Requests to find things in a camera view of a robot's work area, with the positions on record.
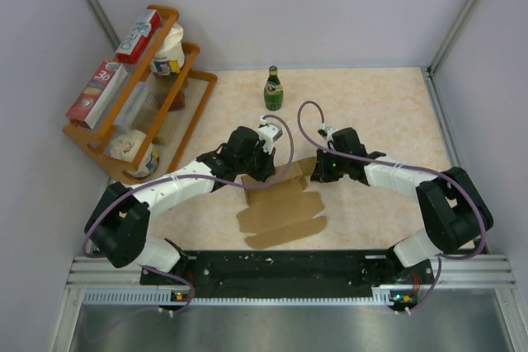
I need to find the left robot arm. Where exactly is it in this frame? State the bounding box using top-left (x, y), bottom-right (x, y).
top-left (84, 123), bottom-right (282, 284)

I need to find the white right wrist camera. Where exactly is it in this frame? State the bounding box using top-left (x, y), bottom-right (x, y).
top-left (318, 123), bottom-right (337, 142)

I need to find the grey cable duct rail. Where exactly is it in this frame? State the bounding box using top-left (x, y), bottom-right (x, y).
top-left (66, 255), bottom-right (516, 308)

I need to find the red white box lower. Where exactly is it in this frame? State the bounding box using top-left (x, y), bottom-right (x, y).
top-left (65, 60), bottom-right (128, 129)

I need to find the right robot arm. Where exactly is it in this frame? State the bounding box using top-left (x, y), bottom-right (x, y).
top-left (311, 124), bottom-right (494, 283)

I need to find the brown cardboard box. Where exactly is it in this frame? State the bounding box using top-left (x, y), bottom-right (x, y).
top-left (237, 157), bottom-right (328, 250)

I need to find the red white box upper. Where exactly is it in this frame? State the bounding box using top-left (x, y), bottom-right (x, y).
top-left (115, 8), bottom-right (162, 64)

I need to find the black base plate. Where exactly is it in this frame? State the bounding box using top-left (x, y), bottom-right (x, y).
top-left (139, 249), bottom-right (413, 299)

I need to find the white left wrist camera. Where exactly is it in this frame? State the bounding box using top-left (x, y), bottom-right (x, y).
top-left (257, 117), bottom-right (283, 154)

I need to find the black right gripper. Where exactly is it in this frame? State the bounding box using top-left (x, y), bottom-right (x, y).
top-left (311, 146), bottom-right (350, 183)

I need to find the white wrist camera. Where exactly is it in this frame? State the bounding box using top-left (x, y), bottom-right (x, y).
top-left (318, 123), bottom-right (337, 142)
top-left (257, 117), bottom-right (283, 154)

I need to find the green glass bottle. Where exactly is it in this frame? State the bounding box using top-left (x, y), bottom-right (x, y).
top-left (263, 65), bottom-right (284, 111)

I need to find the orange wooden rack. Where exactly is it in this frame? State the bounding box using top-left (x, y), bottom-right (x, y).
top-left (63, 5), bottom-right (217, 185)

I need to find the red white box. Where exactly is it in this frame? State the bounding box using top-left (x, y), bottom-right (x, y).
top-left (115, 8), bottom-right (162, 64)
top-left (65, 60), bottom-right (128, 129)

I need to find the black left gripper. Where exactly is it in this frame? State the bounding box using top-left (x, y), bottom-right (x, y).
top-left (237, 141), bottom-right (276, 183)

